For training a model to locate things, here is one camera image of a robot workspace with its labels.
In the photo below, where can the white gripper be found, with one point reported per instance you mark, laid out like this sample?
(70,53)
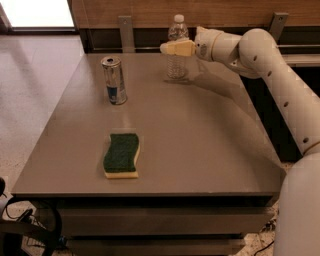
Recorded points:
(204,45)

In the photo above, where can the clear plastic water bottle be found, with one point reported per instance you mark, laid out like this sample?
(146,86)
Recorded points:
(176,64)

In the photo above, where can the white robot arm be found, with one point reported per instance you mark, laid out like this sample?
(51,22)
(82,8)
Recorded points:
(256,55)

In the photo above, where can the green yellow sponge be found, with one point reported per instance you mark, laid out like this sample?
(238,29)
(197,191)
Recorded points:
(121,157)

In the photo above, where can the silver blue drink can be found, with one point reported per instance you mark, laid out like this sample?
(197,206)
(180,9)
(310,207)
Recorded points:
(113,74)

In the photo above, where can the grey table drawer unit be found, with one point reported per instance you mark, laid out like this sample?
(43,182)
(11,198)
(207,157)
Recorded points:
(208,174)

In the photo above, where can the left metal bracket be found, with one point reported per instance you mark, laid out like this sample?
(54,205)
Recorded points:
(126,34)

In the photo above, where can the metal bracket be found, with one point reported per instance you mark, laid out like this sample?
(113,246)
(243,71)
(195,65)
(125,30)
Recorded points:
(277,24)
(126,34)

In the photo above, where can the right metal bracket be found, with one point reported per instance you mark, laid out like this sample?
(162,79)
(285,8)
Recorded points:
(277,24)

